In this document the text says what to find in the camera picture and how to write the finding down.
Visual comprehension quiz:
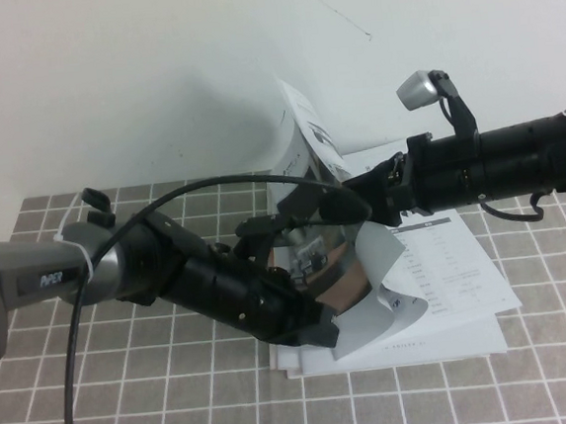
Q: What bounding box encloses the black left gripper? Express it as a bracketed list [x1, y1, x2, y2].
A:
[240, 261, 343, 356]

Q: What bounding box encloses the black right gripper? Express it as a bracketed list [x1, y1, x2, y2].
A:
[338, 127, 487, 230]

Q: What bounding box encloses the robot cover brochure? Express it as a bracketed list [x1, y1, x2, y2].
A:
[257, 56, 524, 367]
[295, 309, 508, 375]

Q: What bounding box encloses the grey checked tablecloth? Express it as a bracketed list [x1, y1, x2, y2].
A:
[0, 144, 566, 424]

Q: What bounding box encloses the white zip tie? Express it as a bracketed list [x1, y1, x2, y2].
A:
[50, 229, 97, 293]

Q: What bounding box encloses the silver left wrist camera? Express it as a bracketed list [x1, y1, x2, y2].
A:
[279, 221, 312, 249]

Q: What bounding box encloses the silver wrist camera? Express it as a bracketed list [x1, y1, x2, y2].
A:
[279, 221, 312, 249]
[393, 67, 442, 113]

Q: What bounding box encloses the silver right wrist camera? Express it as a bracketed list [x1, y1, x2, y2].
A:
[393, 67, 442, 113]

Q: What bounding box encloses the black right camera cable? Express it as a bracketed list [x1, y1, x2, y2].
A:
[478, 190, 550, 229]

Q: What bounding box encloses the black camera cable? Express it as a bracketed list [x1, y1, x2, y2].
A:
[478, 190, 550, 229]
[45, 163, 390, 424]

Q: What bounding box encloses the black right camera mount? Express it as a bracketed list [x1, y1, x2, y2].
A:
[429, 66, 480, 143]

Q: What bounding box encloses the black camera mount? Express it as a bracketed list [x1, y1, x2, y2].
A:
[429, 66, 480, 143]
[233, 213, 289, 277]

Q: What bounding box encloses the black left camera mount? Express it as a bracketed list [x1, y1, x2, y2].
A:
[233, 213, 289, 277]

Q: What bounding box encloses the black left camera cable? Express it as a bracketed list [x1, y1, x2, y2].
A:
[45, 163, 390, 424]

